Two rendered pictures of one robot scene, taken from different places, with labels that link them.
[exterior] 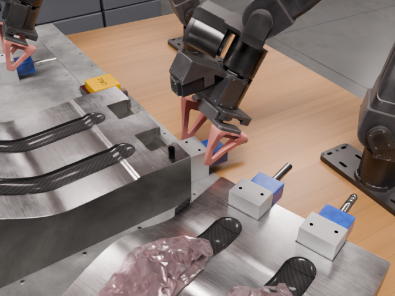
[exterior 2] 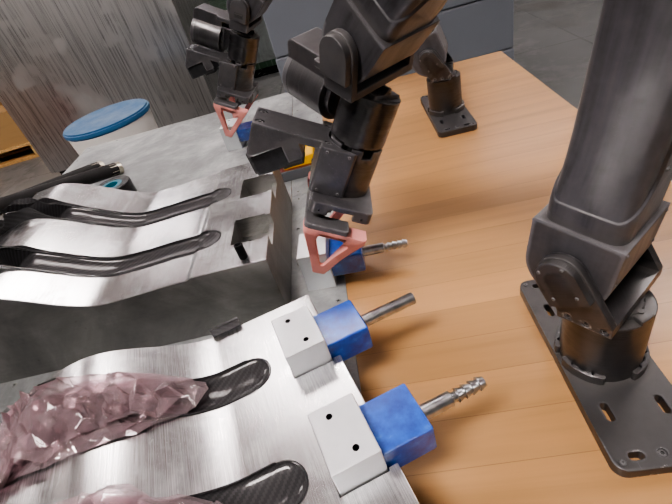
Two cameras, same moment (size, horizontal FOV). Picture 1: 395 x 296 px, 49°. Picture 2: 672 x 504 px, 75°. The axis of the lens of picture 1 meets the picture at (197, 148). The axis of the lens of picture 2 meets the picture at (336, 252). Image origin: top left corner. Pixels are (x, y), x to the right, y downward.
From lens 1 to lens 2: 0.41 m
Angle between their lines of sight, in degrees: 32
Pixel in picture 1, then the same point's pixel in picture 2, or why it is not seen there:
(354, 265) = not seen: outside the picture
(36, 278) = not seen: hidden behind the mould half
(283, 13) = (366, 31)
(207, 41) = (306, 93)
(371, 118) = (544, 237)
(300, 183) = (455, 327)
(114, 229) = (179, 334)
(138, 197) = (199, 302)
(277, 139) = (471, 247)
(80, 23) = not seen: hidden behind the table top
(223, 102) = (320, 186)
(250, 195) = (289, 336)
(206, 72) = (283, 139)
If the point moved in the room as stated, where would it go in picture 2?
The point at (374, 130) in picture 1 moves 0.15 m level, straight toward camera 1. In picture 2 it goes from (543, 264) to (379, 392)
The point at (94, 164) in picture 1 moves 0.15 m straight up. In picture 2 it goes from (175, 251) to (108, 140)
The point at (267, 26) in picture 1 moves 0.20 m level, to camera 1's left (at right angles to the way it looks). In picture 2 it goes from (340, 58) to (175, 76)
